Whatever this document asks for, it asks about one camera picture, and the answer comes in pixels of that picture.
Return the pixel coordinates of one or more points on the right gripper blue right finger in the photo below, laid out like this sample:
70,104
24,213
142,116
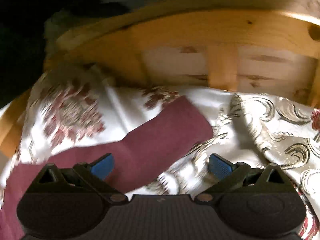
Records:
220,167

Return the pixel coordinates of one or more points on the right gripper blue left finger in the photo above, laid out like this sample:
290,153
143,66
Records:
99,168

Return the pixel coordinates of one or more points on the maroon knit sweater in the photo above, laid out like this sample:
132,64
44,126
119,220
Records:
140,157

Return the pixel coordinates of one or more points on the white floral bedspread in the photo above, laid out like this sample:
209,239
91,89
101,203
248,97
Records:
250,129

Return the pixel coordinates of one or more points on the wooden bed frame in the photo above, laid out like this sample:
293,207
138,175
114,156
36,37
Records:
255,46

